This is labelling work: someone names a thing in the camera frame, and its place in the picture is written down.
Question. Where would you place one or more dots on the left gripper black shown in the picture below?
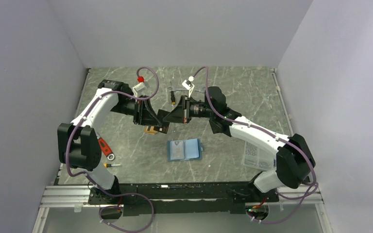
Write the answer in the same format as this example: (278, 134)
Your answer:
(144, 114)

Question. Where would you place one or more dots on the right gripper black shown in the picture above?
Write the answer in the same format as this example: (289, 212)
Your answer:
(181, 113)

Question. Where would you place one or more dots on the single black credit card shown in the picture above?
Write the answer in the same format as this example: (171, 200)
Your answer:
(164, 125)

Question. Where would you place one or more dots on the single silver VIP card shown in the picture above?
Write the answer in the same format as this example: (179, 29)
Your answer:
(177, 150)

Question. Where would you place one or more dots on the blue leather card holder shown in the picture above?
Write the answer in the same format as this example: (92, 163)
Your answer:
(193, 150)

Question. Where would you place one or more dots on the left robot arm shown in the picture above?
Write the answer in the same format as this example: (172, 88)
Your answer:
(78, 142)

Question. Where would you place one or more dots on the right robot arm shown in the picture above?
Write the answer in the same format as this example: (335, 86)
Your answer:
(294, 160)

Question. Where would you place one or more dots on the black credit card stack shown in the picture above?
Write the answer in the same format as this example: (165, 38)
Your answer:
(220, 125)

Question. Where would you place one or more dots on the red adjustable wrench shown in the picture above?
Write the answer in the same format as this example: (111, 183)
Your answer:
(106, 150)

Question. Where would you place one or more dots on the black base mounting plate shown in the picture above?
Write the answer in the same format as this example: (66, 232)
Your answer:
(179, 198)

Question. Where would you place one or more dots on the clear plastic screw box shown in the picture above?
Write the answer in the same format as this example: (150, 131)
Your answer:
(257, 158)

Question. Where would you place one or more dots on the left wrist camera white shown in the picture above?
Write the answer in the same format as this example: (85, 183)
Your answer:
(140, 88)

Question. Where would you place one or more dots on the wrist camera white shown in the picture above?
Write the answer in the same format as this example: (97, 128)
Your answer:
(189, 86)
(140, 88)

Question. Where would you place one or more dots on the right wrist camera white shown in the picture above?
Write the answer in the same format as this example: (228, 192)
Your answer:
(189, 86)

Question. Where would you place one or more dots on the yellow handle screwdriver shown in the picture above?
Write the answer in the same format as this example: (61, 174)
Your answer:
(107, 165)

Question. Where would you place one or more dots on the aluminium frame rail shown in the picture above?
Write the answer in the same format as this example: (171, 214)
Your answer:
(76, 197)

